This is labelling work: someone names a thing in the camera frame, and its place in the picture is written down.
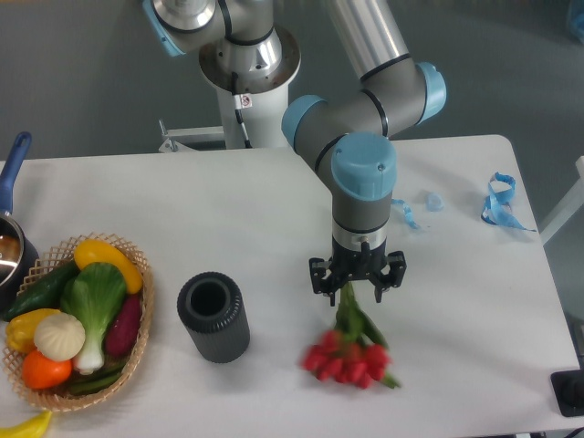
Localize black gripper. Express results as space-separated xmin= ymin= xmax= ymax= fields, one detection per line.
xmin=308 ymin=241 xmax=406 ymax=307

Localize red tulip bouquet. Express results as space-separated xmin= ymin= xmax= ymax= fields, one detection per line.
xmin=300 ymin=283 xmax=401 ymax=389

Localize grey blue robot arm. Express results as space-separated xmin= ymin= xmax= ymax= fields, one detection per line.
xmin=142 ymin=1 xmax=446 ymax=297

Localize small blue ribbon strip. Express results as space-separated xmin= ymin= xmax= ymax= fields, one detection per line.
xmin=391 ymin=199 xmax=421 ymax=230

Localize clear plastic piece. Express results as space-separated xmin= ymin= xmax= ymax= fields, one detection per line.
xmin=425 ymin=193 xmax=444 ymax=213

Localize dark grey ribbed vase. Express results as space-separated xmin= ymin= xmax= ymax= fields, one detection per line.
xmin=177 ymin=272 xmax=251 ymax=364

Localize blue ribbon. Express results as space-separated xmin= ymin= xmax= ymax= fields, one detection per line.
xmin=480 ymin=172 xmax=536 ymax=232

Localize black device at edge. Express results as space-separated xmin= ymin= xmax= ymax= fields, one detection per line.
xmin=550 ymin=370 xmax=583 ymax=417

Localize purple sweet potato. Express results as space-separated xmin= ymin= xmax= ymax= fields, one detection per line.
xmin=105 ymin=295 xmax=141 ymax=357

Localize green bok choy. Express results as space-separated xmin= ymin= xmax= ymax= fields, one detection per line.
xmin=60 ymin=262 xmax=127 ymax=375

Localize green beans in basket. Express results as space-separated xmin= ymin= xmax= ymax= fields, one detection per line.
xmin=66 ymin=362 xmax=125 ymax=396

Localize white steamed bun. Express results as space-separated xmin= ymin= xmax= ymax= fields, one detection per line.
xmin=34 ymin=313 xmax=86 ymax=361

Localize dark green cucumber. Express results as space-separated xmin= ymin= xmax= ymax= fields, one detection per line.
xmin=1 ymin=261 xmax=79 ymax=322

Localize woven wicker basket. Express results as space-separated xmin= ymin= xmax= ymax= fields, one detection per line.
xmin=2 ymin=233 xmax=154 ymax=412

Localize blue object at corner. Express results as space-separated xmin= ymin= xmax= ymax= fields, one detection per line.
xmin=567 ymin=0 xmax=584 ymax=43

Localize orange fruit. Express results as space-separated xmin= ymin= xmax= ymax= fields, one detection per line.
xmin=21 ymin=349 xmax=72 ymax=390

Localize yellow bell pepper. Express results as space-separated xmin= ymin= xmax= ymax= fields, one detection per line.
xmin=5 ymin=308 xmax=59 ymax=354

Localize yellow banana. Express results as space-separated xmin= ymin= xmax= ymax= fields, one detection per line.
xmin=1 ymin=411 xmax=52 ymax=438

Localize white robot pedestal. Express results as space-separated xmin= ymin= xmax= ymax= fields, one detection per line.
xmin=159 ymin=25 xmax=301 ymax=152

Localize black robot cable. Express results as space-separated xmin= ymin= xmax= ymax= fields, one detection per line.
xmin=229 ymin=71 xmax=254 ymax=150

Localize white furniture frame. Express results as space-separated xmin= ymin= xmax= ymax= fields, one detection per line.
xmin=539 ymin=156 xmax=583 ymax=245

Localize blue handled saucepan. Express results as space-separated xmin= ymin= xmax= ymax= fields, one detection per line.
xmin=1 ymin=131 xmax=38 ymax=311

